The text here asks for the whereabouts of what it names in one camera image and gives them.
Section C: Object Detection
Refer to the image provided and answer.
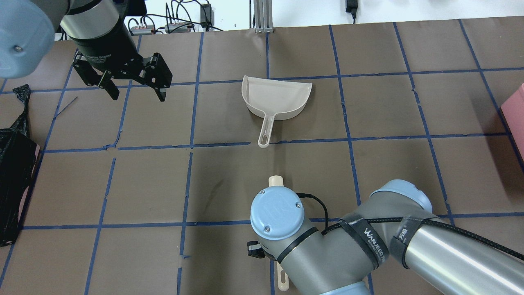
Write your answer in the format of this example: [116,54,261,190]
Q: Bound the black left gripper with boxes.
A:
[72,25,173,102]

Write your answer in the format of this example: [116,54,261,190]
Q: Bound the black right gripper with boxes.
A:
[247,241,266,259]

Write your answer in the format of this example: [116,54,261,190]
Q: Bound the beige hand brush black bristles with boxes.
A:
[268,175,291,292]

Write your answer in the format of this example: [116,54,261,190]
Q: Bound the beige plastic dustpan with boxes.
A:
[241,75,313,149]

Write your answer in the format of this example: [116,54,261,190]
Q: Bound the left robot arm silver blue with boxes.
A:
[0,0,173,102]

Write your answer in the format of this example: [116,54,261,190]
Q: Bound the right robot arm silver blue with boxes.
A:
[168,74,523,295]

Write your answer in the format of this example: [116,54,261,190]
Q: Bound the black bag lined bin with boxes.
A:
[0,84,40,247]

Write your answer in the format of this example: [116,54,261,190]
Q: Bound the pink plastic bin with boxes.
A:
[501,84,524,159]

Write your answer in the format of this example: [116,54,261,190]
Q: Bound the black power adapter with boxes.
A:
[200,3,214,32]

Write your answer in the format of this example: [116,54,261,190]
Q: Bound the aluminium frame post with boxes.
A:
[253,0,274,34]

